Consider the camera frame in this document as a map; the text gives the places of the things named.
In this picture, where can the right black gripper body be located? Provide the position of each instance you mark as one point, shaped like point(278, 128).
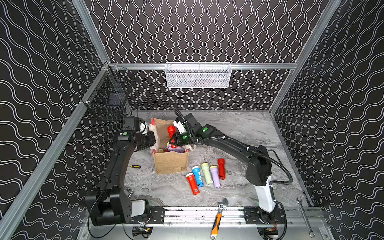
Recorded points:
point(174, 141)

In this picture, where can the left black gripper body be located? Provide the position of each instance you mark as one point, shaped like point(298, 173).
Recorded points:
point(149, 140)

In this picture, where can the red flashlight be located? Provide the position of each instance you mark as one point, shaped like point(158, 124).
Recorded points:
point(222, 170)
point(194, 187)
point(171, 131)

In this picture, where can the purple flashlight yellow rim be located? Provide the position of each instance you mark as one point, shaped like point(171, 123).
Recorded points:
point(172, 148)

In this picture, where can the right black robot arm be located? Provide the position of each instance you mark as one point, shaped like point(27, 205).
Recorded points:
point(257, 160)

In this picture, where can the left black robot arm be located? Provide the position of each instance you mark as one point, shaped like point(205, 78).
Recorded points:
point(108, 204)

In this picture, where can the yellow black screwdriver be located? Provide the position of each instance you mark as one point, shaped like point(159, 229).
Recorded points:
point(135, 166)

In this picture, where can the blue flashlight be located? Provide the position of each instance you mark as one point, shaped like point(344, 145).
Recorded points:
point(198, 177)

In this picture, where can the orange adjustable wrench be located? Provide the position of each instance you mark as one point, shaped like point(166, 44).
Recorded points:
point(215, 230)

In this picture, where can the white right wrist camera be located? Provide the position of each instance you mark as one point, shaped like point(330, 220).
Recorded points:
point(179, 125)

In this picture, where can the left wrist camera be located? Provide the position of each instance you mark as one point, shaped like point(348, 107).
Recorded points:
point(134, 125)

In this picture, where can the black wire basket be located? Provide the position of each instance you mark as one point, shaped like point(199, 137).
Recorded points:
point(110, 101)

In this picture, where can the white wire basket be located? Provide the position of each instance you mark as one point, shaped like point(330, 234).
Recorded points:
point(194, 75)

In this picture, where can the metal base rail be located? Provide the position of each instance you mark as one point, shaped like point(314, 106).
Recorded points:
point(232, 217)

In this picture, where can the aluminium corner post right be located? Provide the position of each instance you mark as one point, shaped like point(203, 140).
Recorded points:
point(314, 37)

